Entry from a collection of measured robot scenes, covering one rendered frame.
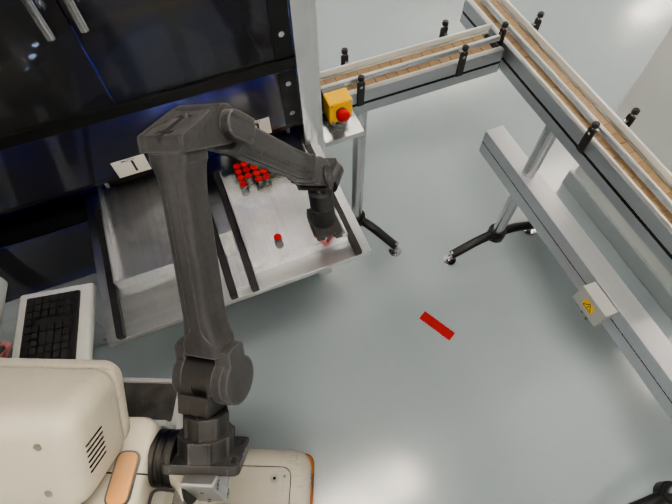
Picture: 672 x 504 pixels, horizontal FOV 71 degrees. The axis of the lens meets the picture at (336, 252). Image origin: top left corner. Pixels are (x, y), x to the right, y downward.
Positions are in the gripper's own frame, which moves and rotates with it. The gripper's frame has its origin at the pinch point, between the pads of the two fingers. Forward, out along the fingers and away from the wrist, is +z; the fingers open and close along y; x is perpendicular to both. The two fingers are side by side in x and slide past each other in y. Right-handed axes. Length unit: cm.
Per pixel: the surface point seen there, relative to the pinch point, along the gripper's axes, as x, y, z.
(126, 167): 44, 31, -16
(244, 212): 18.4, 19.1, 0.3
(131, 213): 49, 29, -1
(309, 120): -6.5, 34.0, -13.4
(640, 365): -88, -43, 51
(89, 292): 65, 14, 9
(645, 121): -142, 36, 28
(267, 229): 13.7, 11.7, 1.5
